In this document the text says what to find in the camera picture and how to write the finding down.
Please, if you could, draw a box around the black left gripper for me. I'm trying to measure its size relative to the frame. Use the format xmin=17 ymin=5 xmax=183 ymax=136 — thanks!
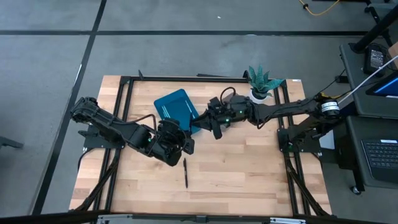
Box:
xmin=154 ymin=119 xmax=195 ymax=167

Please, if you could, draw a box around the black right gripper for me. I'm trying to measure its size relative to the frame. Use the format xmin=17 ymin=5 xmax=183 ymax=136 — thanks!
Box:
xmin=191 ymin=95 xmax=252 ymax=140

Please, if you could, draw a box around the black pen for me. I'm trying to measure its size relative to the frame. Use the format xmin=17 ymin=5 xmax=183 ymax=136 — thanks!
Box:
xmin=182 ymin=157 xmax=189 ymax=189

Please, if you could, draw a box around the teal plastic bin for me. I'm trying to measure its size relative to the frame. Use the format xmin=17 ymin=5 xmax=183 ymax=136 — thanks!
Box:
xmin=154 ymin=88 xmax=202 ymax=135

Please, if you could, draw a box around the white plant pot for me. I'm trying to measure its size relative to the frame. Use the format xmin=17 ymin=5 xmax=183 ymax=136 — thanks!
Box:
xmin=248 ymin=89 xmax=270 ymax=105

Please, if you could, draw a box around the green succulent plant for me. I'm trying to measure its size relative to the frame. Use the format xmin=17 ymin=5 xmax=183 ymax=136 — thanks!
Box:
xmin=248 ymin=64 xmax=285 ymax=100

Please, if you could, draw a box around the dark grey side desk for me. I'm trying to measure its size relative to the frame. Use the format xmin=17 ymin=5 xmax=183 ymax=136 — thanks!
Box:
xmin=338 ymin=42 xmax=398 ymax=190

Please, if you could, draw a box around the black power adapter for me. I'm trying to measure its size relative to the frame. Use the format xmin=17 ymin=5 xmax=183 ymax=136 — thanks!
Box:
xmin=363 ymin=45 xmax=388 ymax=75

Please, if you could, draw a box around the black keyboard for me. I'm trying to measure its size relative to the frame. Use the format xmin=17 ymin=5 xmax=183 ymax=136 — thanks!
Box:
xmin=360 ymin=139 xmax=398 ymax=184

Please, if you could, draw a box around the laptop with blue screen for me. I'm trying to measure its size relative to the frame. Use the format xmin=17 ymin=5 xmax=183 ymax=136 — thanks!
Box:
xmin=365 ymin=70 xmax=398 ymax=99

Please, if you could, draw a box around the black slanted pole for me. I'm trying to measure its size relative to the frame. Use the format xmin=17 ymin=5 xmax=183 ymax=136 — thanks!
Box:
xmin=351 ymin=6 xmax=398 ymax=54

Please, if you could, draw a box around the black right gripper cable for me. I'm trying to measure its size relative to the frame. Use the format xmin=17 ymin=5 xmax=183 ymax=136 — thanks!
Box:
xmin=220 ymin=86 xmax=236 ymax=105

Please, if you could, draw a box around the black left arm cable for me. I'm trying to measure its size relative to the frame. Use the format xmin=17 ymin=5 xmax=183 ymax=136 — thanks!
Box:
xmin=124 ymin=113 xmax=159 ymax=133

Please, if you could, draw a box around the black table frame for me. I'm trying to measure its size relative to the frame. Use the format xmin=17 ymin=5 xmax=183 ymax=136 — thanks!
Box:
xmin=70 ymin=70 xmax=332 ymax=218

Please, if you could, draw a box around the grey camera mount bar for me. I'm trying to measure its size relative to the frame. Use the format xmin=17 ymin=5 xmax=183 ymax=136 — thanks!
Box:
xmin=96 ymin=213 xmax=307 ymax=224

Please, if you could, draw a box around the yellow cable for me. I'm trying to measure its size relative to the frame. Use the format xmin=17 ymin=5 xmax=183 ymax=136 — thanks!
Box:
xmin=298 ymin=0 xmax=341 ymax=16

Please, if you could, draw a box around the white cable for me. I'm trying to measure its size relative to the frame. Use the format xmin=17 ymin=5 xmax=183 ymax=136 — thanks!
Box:
xmin=337 ymin=55 xmax=398 ymax=105

